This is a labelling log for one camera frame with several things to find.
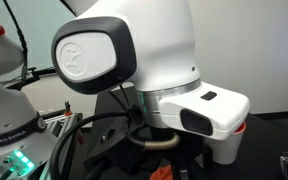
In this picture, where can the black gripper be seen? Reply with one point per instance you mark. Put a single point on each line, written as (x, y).
(192, 151)

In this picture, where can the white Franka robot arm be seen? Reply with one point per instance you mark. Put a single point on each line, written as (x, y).
(164, 43)

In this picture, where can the white idle robot arm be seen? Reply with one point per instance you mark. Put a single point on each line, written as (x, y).
(4, 110)

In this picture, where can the white mug red inside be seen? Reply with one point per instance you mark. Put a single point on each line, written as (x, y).
(225, 150)

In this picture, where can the red toggle clamp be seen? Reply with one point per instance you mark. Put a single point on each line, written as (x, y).
(67, 108)

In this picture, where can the glass whiteboard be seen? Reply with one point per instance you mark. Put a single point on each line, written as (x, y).
(40, 30)

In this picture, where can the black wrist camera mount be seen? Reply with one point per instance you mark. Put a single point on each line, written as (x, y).
(110, 140)

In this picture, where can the aluminium frame rail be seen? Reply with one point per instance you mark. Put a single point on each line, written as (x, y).
(62, 140)

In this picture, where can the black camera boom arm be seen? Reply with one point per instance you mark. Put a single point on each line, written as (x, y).
(44, 71)

